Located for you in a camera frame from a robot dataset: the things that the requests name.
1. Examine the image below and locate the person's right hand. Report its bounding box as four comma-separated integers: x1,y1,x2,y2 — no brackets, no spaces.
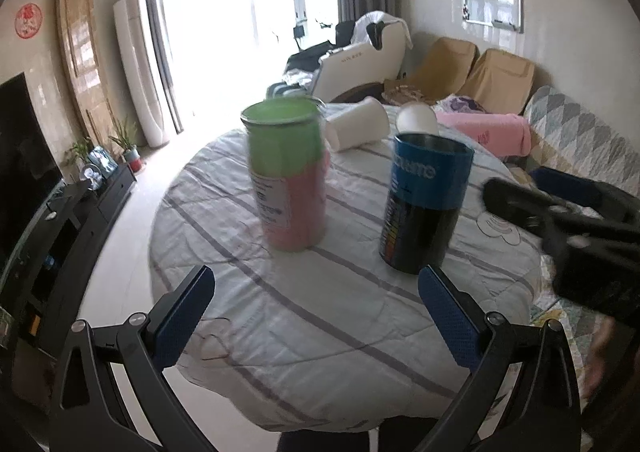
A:
585,319,621,399

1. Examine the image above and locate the diamond patterned sofa cover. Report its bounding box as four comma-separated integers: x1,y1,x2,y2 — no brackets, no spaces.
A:
510,84,640,213

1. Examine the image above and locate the red round wall decoration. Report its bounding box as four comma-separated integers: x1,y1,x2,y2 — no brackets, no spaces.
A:
15,3,42,39

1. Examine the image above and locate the blue and black can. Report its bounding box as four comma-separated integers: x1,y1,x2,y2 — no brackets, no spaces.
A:
380,132,475,276

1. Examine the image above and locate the black television stand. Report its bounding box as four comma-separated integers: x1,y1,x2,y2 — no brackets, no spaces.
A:
0,164,138,358

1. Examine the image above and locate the tan sofa back cushion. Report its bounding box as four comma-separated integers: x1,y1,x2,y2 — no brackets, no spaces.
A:
457,49,536,115
405,37,479,100

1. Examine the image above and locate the white massage chair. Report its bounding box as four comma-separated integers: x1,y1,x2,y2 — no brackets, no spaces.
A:
317,11,414,103

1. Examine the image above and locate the white standing air conditioner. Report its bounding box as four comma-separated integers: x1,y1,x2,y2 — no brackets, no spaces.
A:
113,0,172,148

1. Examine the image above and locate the photo frame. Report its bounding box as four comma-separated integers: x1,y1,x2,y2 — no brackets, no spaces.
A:
89,146,120,179

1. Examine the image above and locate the potted plant in red pot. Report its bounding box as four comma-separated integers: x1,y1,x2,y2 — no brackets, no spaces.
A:
108,116,145,174

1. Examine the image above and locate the purple cloth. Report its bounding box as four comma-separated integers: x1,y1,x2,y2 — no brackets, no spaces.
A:
440,94,488,114

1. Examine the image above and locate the small green potted plant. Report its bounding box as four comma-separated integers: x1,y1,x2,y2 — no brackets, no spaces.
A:
64,138,97,179

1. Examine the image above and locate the black television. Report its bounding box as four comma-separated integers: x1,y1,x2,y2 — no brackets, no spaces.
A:
0,72,64,278

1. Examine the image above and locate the green and pink can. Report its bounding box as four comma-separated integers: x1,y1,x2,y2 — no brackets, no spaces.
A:
241,96,329,253

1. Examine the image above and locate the pink blanket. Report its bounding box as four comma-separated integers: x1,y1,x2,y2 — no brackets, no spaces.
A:
435,112,532,164

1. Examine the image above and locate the white cup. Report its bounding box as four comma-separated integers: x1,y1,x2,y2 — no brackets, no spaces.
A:
396,102,441,137
325,97,390,153

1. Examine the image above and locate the striped white table quilt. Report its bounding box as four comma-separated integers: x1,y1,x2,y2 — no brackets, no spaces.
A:
150,102,544,433

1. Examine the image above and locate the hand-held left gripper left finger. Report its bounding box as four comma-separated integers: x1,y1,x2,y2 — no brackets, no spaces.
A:
50,264,216,452

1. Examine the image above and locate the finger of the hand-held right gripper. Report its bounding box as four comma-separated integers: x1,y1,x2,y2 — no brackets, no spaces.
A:
482,177,568,239
529,166,640,225

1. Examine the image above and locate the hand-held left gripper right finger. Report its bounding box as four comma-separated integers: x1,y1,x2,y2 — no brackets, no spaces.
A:
417,264,583,452

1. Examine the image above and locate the white upright cup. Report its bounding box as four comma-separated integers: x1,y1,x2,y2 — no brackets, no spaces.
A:
396,102,441,137

